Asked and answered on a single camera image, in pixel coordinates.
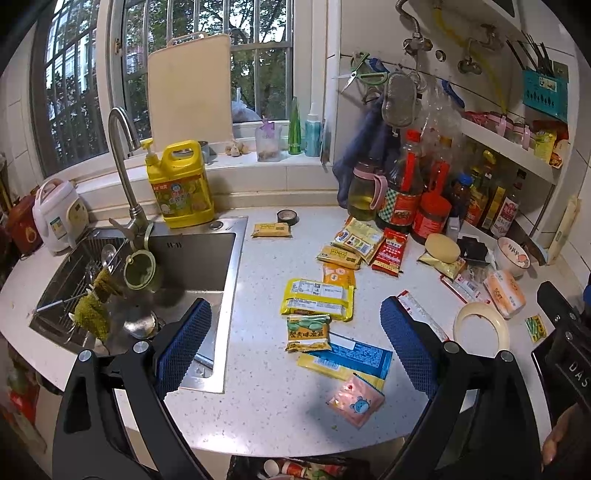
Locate yellow Enaak snack packet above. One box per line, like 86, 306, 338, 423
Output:
331, 216, 385, 265

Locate white label vinegar bottle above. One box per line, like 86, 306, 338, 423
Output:
490, 169, 527, 239

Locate yellow cracker packet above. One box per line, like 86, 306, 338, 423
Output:
252, 222, 291, 238

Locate yellow noodle packet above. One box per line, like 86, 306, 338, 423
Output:
280, 279, 355, 322

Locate red gold wafer packet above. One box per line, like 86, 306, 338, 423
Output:
370, 228, 408, 277

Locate steel sink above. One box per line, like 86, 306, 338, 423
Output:
29, 217, 247, 394

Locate white plastic ring lid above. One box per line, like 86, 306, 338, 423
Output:
453, 302, 510, 356

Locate steel faucet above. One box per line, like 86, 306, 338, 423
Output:
107, 107, 154, 251

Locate orange white tissue pack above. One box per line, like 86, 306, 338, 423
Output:
484, 270, 526, 319

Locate wooden cutting board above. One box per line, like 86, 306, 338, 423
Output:
147, 34, 233, 151

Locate red lid sauce jar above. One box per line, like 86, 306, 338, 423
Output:
411, 192, 452, 244

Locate white wall shelf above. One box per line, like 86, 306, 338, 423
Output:
461, 119, 559, 185

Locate teal spray bottle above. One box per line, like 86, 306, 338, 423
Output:
304, 103, 322, 157

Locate white rice cooker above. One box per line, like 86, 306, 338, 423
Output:
32, 178, 89, 256

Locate green yellow snack packet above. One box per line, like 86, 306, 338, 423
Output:
286, 315, 332, 353

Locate green bottle on sill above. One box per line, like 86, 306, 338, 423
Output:
287, 97, 301, 155

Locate yellow label oil bottle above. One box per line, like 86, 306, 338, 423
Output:
465, 150, 497, 227

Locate red cap soy bottle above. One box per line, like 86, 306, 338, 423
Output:
376, 129, 424, 233

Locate green handled scissors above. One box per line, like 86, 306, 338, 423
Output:
339, 52, 389, 93

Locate orange cartoon packet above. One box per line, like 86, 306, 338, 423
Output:
322, 263, 356, 288

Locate blue yellow wrapper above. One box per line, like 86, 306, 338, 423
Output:
297, 333, 393, 391

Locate teal plastic basket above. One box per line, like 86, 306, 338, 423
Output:
522, 70, 568, 123

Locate blue cap dark bottle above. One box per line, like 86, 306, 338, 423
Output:
450, 173, 473, 221

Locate glass jar pink lid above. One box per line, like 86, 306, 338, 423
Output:
346, 162, 388, 221

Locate yellow detergent jug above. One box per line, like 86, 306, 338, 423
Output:
140, 138, 215, 229

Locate dark blue hanging cloth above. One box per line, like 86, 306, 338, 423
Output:
332, 95, 401, 209

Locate chopstick paper package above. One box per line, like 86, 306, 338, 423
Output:
547, 195, 581, 265

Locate grey scrub sponge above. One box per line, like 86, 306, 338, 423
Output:
382, 72, 417, 129

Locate pink cartoon packet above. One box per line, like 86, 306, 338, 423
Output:
327, 374, 385, 429

